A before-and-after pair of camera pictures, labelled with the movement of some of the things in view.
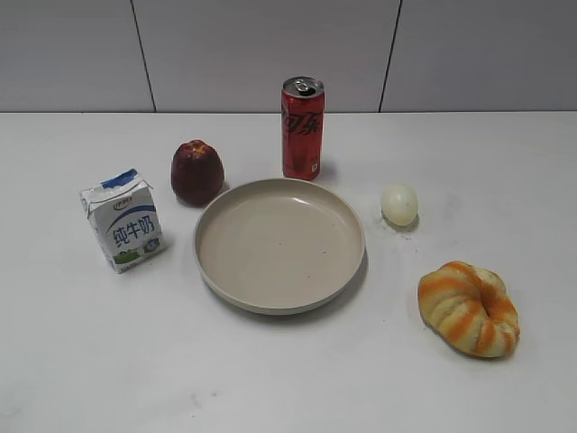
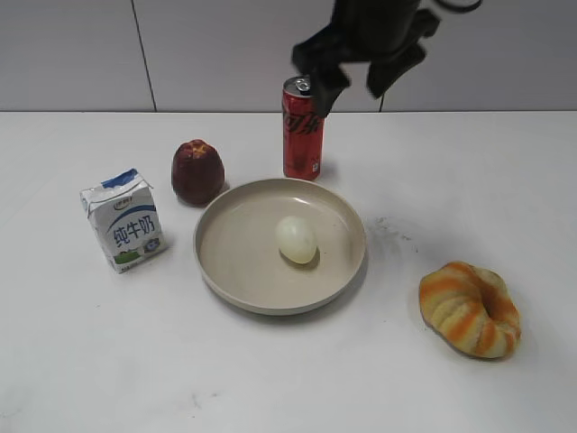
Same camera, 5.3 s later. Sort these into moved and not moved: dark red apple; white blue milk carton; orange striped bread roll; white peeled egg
Moved: white peeled egg
Not moved: white blue milk carton; dark red apple; orange striped bread roll
